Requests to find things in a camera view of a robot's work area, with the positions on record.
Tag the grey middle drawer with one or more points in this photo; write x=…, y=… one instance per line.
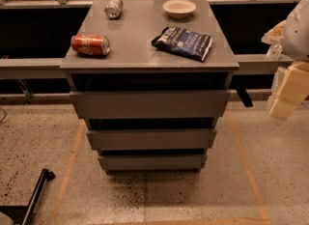
x=153, y=139

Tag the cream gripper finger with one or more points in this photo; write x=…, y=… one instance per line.
x=273, y=35
x=290, y=88

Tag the red cola can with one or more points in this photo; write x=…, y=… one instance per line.
x=90, y=44

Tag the grey drawer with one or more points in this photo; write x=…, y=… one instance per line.
x=151, y=162
x=150, y=104
x=153, y=139

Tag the grey drawer cabinet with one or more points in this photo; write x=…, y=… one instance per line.
x=133, y=64

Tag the blue chip bag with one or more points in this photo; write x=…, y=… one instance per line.
x=183, y=42

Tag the black stand leg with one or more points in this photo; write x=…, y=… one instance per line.
x=21, y=215

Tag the silver soda can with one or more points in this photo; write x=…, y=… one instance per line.
x=114, y=8

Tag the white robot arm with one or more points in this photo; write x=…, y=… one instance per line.
x=291, y=38

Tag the clear sanitizer bottle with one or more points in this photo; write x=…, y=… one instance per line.
x=274, y=52

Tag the grey bottom drawer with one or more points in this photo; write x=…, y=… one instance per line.
x=151, y=162

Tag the grey top drawer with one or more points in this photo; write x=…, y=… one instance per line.
x=150, y=104

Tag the white paper bowl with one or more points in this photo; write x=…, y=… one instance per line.
x=179, y=9

